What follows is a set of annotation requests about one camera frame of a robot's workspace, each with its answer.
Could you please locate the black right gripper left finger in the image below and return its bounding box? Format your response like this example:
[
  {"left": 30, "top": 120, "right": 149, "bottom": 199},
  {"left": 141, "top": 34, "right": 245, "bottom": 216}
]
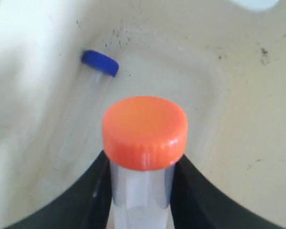
[{"left": 8, "top": 152, "right": 112, "bottom": 229}]

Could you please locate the orange-capped tube front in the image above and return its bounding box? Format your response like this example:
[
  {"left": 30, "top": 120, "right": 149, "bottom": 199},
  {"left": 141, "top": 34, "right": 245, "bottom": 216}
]
[{"left": 102, "top": 96, "right": 188, "bottom": 229}]

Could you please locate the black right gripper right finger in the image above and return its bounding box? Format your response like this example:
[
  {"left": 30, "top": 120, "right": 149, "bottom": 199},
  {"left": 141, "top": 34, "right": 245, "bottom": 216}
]
[{"left": 170, "top": 156, "right": 281, "bottom": 229}]

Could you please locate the blue-capped tube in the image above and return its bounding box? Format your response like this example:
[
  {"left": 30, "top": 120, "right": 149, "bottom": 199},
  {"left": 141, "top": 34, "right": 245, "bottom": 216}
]
[{"left": 80, "top": 50, "right": 119, "bottom": 97}]

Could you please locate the cream plastic bin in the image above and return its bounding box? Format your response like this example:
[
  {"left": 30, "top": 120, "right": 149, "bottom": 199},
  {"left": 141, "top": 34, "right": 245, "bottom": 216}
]
[{"left": 0, "top": 0, "right": 286, "bottom": 229}]

